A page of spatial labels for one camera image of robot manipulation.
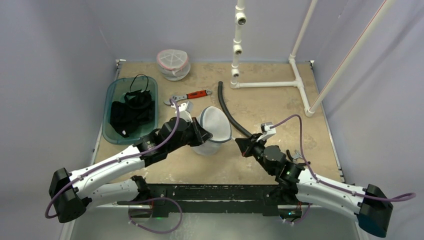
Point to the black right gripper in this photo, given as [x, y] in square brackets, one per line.
[248, 145]

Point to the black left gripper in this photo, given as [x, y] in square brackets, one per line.
[201, 135]

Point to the white mesh laundry bag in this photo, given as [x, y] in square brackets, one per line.
[214, 120]

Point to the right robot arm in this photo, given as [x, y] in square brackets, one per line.
[368, 206]

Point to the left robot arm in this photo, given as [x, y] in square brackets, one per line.
[72, 192]

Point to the black bra in bin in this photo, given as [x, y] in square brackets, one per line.
[137, 109]

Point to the pink trimmed mesh laundry bag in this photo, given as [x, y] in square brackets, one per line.
[173, 64]

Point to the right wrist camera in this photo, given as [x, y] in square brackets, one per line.
[267, 131]

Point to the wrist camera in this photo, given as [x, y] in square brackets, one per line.
[184, 110]
[267, 131]

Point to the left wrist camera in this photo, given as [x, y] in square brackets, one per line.
[184, 110]

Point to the red handled adjustable wrench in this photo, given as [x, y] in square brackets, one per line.
[192, 95]

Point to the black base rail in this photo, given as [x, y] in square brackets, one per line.
[161, 199]

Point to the white PVC pipe frame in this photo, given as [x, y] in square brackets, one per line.
[309, 109]

